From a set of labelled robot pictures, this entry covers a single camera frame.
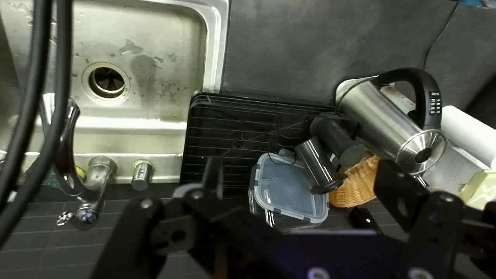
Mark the black travel mug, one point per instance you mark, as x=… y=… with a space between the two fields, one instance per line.
x=320 y=163

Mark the chrome sink faucet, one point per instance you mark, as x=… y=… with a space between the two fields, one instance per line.
x=95 y=178

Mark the stainless steel sink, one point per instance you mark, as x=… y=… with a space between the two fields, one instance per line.
x=155 y=40

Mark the brown wooden bowl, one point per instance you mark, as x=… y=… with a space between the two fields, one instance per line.
x=357 y=186

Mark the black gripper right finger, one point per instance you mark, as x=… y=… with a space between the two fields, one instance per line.
x=434 y=226

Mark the small chrome sink knob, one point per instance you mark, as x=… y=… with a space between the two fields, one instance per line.
x=141 y=175

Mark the white paper towel roll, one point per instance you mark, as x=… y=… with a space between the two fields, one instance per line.
x=473 y=133

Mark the stainless steel electric kettle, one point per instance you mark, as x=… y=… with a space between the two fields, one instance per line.
x=377 y=118

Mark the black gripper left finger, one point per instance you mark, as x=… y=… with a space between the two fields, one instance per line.
x=140 y=232

